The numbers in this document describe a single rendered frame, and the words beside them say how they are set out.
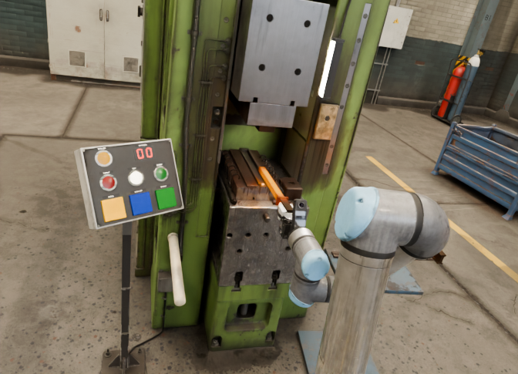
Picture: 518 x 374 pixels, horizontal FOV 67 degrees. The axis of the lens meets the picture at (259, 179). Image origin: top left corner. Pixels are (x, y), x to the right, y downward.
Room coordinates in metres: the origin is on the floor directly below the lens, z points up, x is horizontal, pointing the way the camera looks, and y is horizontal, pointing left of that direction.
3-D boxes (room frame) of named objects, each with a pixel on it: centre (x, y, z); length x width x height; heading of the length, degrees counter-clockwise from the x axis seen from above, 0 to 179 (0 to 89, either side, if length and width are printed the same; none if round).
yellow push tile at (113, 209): (1.16, 0.48, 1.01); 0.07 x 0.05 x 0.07; 134
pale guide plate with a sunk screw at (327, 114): (1.81, -0.26, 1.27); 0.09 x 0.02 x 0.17; 109
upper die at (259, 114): (1.78, 0.06, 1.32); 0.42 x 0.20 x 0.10; 19
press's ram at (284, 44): (1.79, 0.02, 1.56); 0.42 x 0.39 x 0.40; 19
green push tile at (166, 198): (1.30, 0.34, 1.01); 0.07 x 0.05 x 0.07; 134
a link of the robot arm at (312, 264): (1.06, -0.21, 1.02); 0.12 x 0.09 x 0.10; 19
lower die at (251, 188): (1.78, 0.06, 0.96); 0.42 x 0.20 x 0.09; 19
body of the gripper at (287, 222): (1.22, -0.16, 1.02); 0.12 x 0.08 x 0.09; 19
